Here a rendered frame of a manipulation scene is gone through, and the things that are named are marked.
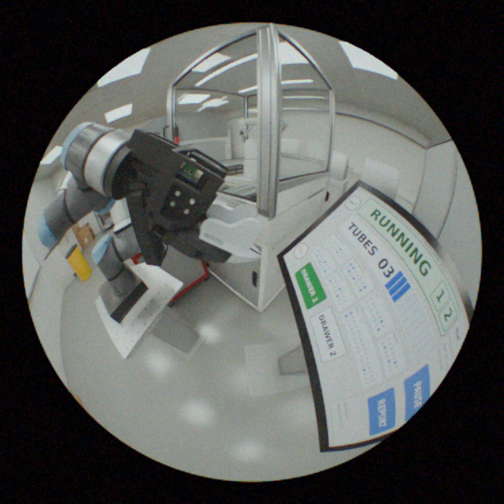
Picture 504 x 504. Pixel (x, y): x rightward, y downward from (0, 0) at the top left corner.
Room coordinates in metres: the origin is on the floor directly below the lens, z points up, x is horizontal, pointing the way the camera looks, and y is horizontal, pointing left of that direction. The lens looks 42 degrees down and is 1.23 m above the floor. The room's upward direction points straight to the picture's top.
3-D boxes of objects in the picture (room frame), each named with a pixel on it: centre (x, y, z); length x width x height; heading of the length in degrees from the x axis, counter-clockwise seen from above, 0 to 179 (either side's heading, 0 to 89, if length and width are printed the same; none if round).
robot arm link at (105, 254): (0.25, 0.57, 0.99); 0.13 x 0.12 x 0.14; 138
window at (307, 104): (0.89, -0.37, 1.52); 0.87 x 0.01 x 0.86; 139
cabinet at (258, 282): (1.20, -0.01, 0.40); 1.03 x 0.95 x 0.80; 49
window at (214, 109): (0.87, 0.29, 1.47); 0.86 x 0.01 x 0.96; 49
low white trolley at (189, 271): (0.91, 0.85, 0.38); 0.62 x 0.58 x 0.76; 49
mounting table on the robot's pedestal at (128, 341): (0.22, 0.59, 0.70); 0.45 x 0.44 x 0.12; 155
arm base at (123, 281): (0.24, 0.57, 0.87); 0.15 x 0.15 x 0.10
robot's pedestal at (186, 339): (0.24, 0.58, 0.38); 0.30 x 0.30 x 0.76; 65
